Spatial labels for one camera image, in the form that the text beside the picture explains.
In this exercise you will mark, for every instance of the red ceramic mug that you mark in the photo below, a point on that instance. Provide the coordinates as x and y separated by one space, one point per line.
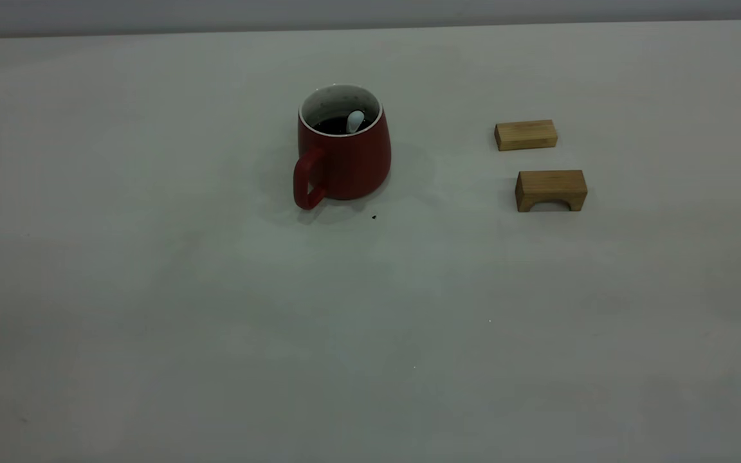
351 167

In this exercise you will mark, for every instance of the flat rectangular wooden block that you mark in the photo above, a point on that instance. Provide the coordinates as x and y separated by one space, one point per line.
525 135

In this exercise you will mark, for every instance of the arched wooden block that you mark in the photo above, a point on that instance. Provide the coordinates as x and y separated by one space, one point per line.
550 183

